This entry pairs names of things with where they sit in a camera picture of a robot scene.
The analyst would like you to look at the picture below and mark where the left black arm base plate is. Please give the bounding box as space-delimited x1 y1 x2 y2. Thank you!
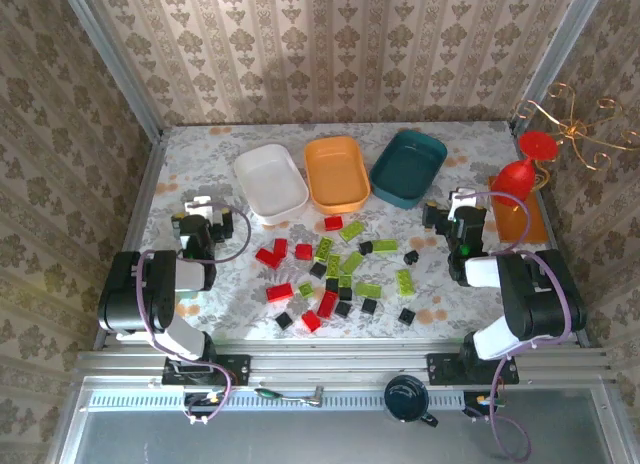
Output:
160 353 251 388

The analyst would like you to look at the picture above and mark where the white plastic container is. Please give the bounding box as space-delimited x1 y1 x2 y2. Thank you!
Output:
233 143 310 226

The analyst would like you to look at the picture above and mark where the aluminium table side rail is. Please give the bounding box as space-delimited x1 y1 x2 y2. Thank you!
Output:
507 119 591 349
93 131 169 353

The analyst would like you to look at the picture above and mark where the long red lego brick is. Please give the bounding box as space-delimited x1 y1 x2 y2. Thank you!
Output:
265 283 295 303
317 290 340 319

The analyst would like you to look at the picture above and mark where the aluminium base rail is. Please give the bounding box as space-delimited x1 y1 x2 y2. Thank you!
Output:
74 339 619 385

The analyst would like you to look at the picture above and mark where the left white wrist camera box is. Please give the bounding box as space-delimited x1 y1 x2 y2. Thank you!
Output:
183 196 215 219

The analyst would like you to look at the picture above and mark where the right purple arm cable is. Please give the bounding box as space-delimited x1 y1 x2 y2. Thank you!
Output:
452 191 576 463

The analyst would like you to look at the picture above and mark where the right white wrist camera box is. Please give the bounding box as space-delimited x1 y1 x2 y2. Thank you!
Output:
448 187 477 211

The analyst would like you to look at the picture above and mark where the dark blue mug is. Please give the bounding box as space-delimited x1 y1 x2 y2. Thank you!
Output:
383 374 440 429

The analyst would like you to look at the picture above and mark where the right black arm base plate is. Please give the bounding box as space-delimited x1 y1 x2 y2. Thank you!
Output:
425 352 520 386

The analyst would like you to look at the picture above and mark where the teal plastic container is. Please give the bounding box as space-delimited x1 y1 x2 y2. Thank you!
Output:
368 128 449 210

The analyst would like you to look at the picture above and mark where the grey slotted cable duct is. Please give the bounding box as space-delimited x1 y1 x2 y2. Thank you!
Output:
87 387 501 411

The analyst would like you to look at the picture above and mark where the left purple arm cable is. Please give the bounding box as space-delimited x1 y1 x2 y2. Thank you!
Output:
135 201 252 426

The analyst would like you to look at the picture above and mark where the aluminium frame post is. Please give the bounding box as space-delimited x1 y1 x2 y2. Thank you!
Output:
508 0 610 133
57 0 165 141

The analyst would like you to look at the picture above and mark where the grey metal shelf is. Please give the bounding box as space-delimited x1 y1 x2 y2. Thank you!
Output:
49 376 631 464

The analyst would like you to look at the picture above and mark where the orange wooden board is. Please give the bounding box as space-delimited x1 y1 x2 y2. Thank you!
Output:
487 176 550 244

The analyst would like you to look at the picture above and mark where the orange plastic container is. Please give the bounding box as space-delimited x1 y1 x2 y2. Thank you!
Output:
303 136 373 216

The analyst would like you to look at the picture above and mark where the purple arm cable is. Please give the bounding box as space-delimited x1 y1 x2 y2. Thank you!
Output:
452 191 576 463
135 201 252 426

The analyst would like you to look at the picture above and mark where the gold wire ornament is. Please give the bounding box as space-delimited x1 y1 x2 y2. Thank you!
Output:
513 81 640 174

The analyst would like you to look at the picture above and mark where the red plastic goblet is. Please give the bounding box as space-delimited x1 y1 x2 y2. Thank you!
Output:
488 130 560 209

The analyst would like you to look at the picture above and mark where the metal ratchet tool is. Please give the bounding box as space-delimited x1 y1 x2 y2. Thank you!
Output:
253 386 325 409

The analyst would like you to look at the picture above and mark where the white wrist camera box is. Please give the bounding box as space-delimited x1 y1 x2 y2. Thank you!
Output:
448 187 477 211
183 196 215 219

